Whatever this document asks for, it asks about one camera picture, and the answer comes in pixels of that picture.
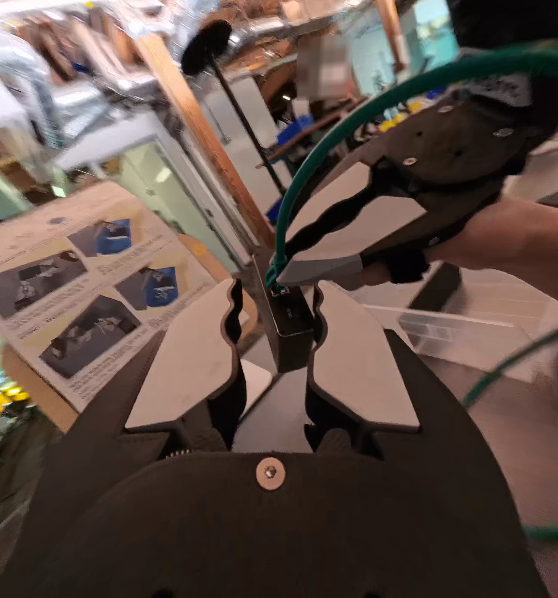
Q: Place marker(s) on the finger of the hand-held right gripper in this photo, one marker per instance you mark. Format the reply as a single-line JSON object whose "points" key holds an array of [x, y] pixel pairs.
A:
{"points": [[353, 243], [335, 201]]}

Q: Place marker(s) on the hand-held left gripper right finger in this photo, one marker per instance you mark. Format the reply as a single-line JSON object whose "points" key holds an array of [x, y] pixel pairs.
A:
{"points": [[358, 369]]}

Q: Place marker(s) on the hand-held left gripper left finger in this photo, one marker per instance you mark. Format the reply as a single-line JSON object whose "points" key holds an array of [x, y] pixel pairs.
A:
{"points": [[190, 364]]}

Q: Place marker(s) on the black network switch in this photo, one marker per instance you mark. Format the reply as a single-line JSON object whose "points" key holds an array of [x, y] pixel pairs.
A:
{"points": [[293, 336]]}

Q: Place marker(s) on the person's right hand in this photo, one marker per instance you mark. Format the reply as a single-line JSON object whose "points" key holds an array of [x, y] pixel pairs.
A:
{"points": [[503, 233]]}

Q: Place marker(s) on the blue plastic bin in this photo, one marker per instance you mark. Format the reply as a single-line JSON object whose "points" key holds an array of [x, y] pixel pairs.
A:
{"points": [[274, 212], [293, 131]]}

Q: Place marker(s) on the white poster stand base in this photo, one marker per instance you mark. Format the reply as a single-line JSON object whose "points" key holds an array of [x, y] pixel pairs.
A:
{"points": [[255, 383]]}

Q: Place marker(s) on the clear plastic bin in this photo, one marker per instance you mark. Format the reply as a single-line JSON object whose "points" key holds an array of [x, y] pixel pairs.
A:
{"points": [[447, 327]]}

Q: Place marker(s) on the printed instruction poster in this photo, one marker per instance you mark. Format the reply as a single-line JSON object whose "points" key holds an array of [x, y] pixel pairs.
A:
{"points": [[97, 289]]}

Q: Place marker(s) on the cluster of silver ducts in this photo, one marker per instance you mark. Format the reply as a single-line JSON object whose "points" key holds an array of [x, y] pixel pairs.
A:
{"points": [[36, 79]]}

